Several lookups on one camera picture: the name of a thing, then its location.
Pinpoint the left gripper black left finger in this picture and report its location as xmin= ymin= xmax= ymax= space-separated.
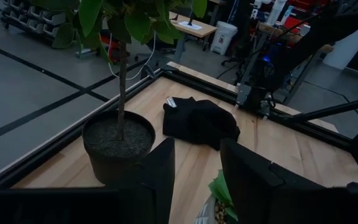
xmin=118 ymin=137 xmax=176 ymax=224

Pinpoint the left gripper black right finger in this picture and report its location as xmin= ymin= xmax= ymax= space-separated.
xmin=219 ymin=138 xmax=347 ymax=224

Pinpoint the small succulent plant white pot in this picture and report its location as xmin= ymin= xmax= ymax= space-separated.
xmin=194 ymin=169 xmax=239 ymax=224

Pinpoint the tall leafy plant black pot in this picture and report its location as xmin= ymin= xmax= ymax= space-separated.
xmin=31 ymin=0 xmax=208 ymax=187

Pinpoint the black cloth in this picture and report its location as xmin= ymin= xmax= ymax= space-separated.
xmin=162 ymin=96 xmax=241 ymax=152

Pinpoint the red cart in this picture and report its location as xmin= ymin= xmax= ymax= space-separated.
xmin=99 ymin=29 xmax=121 ymax=63

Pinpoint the white trash bin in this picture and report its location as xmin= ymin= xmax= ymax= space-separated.
xmin=209 ymin=21 xmax=238 ymax=56

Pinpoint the wooden background table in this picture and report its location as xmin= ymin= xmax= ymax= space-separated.
xmin=168 ymin=11 xmax=218 ymax=63

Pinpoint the rack of grey storage bins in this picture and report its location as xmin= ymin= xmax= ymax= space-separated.
xmin=0 ymin=0 xmax=74 ymax=44

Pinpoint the long pale cable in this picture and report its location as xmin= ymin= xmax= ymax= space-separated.
xmin=107 ymin=30 xmax=157 ymax=81

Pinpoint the black metal table frame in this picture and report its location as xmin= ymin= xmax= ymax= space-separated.
xmin=0 ymin=62 xmax=358 ymax=190

